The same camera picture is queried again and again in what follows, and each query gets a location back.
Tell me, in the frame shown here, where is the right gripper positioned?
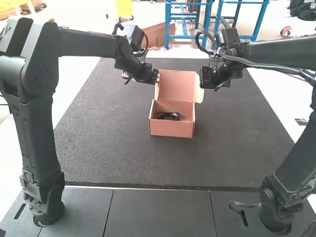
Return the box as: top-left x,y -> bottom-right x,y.
199,65 -> 232,89

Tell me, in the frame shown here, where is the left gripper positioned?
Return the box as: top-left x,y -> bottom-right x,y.
121,61 -> 160,86

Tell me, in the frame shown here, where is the cardboard box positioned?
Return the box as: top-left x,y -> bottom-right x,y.
149,69 -> 205,139

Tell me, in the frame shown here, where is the flat cardboard sheet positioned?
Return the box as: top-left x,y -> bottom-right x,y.
140,21 -> 176,49

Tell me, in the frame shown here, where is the black square fan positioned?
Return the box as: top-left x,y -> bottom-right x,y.
156,111 -> 181,122

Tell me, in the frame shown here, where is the yellow cart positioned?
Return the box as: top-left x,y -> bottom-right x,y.
115,0 -> 134,22

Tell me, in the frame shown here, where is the black mat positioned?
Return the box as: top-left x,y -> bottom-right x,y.
53,58 -> 296,191

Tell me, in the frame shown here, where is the dark base panel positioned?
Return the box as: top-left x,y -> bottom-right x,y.
0,186 -> 115,237
209,190 -> 316,237
103,188 -> 218,237

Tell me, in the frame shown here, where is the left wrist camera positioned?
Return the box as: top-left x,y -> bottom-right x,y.
122,24 -> 145,52

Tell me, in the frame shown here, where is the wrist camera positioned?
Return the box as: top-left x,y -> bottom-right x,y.
122,24 -> 145,52
221,27 -> 240,44

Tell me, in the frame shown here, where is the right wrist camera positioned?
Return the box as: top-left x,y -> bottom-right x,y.
221,27 -> 240,44

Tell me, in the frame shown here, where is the blue metal frame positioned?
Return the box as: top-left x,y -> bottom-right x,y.
212,0 -> 269,43
164,0 -> 213,50

